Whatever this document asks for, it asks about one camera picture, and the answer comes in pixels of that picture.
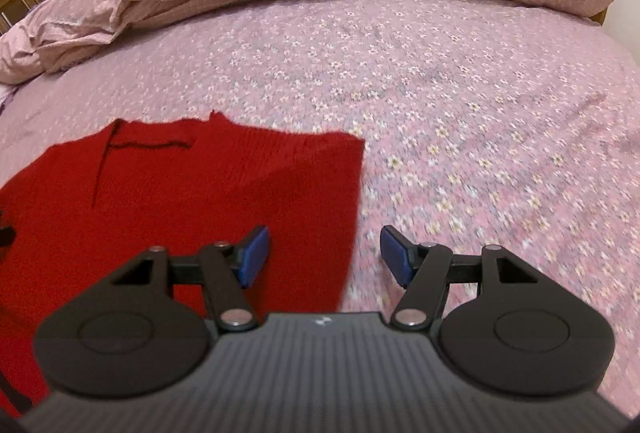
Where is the pink floral bed sheet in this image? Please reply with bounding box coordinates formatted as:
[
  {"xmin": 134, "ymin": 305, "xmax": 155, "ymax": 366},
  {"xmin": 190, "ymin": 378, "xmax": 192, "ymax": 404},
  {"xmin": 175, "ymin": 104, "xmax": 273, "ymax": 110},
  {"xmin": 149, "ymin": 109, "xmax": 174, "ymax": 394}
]
[{"xmin": 0, "ymin": 0, "xmax": 640, "ymax": 419}]

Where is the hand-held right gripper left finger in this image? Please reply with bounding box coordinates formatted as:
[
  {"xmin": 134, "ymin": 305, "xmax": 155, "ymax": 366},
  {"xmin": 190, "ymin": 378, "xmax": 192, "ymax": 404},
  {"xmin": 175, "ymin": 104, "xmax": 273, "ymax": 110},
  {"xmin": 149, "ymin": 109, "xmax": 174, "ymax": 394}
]
[{"xmin": 110, "ymin": 226, "xmax": 271, "ymax": 332}]

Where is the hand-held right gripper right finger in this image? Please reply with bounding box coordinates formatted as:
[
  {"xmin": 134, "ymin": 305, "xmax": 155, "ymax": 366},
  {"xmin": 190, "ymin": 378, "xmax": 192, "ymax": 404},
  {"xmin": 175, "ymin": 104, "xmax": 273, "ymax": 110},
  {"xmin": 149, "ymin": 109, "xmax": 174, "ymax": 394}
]
[{"xmin": 379, "ymin": 226, "xmax": 540, "ymax": 332}]

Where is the red knitted sweater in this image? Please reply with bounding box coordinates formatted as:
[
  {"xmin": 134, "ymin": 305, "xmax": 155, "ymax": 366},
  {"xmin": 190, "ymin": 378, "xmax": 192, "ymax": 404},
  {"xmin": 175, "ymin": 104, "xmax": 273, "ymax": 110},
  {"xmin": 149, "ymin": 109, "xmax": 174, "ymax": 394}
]
[{"xmin": 0, "ymin": 110, "xmax": 366, "ymax": 419}]

